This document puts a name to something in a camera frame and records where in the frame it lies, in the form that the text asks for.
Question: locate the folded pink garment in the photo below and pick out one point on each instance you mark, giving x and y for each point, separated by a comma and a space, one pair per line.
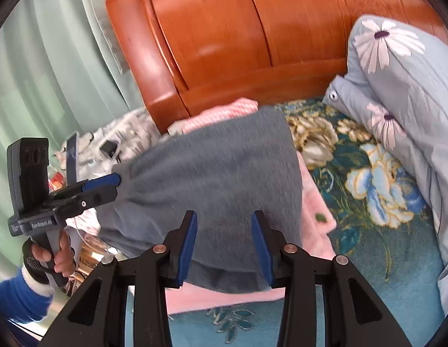
314, 202

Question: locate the green curtain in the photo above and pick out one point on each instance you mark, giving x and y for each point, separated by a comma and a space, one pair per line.
47, 79

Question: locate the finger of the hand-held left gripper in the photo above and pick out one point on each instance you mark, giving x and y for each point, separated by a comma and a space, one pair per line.
97, 198
110, 179

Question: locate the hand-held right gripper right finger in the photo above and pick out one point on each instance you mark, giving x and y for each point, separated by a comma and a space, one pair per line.
261, 249

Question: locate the teal floral blanket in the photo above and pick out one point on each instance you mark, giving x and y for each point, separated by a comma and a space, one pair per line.
372, 253

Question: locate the orange wooden headboard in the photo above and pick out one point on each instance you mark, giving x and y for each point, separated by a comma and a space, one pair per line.
227, 36

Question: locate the person's left hand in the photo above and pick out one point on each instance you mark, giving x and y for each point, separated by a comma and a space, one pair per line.
63, 256

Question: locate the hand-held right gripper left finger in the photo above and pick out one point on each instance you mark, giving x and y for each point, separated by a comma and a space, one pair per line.
187, 249

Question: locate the pink checkered garment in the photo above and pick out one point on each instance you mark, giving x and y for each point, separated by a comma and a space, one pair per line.
224, 114

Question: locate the light blue floral quilt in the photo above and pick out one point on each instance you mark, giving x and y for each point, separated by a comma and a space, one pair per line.
408, 79

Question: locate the grey knit sweater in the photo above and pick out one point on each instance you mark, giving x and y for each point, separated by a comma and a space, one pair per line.
209, 173

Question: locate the black white printed cloth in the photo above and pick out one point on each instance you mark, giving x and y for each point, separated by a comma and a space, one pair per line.
137, 133

